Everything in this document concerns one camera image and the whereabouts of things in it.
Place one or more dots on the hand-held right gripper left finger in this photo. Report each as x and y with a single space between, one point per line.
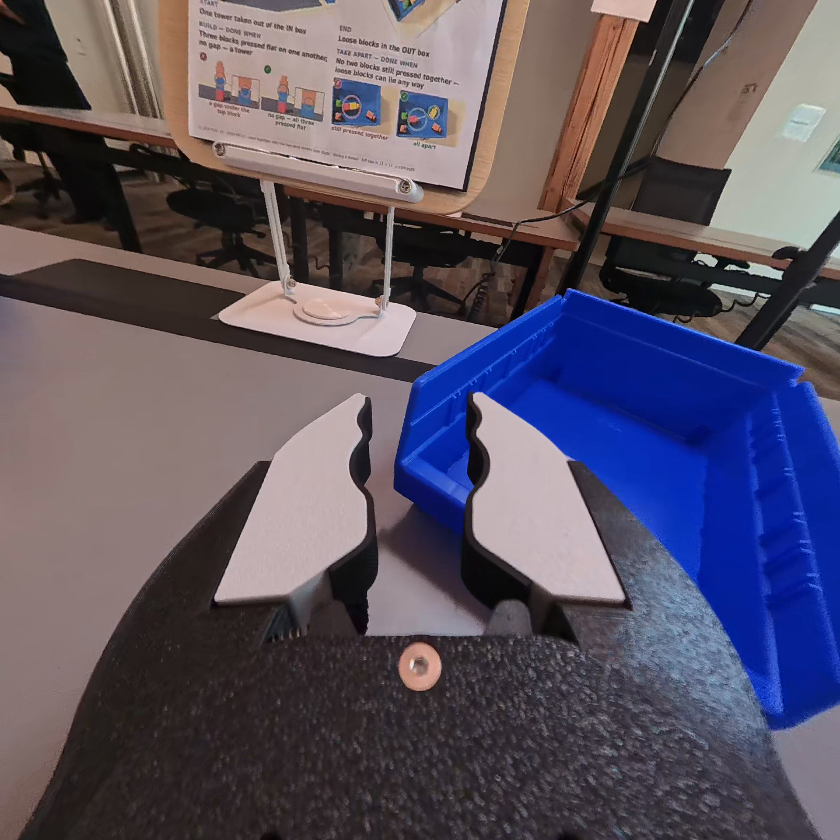
295 525

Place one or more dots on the white wall notice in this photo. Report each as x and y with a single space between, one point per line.
802 122

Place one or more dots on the black stand pole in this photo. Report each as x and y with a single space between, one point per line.
630 131

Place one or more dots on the black stand leg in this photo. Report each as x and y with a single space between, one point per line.
787 282

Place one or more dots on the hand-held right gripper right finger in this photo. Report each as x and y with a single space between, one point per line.
544 531

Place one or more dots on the printed instruction sheet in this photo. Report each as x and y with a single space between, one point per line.
341 65

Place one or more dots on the wooden pillar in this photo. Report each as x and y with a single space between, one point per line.
590 111

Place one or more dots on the small wall picture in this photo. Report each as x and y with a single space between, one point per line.
832 156

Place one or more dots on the black office chair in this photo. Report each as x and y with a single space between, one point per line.
216 210
426 256
669 262

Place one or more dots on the blue plastic bin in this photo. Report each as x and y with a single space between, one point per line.
656 459

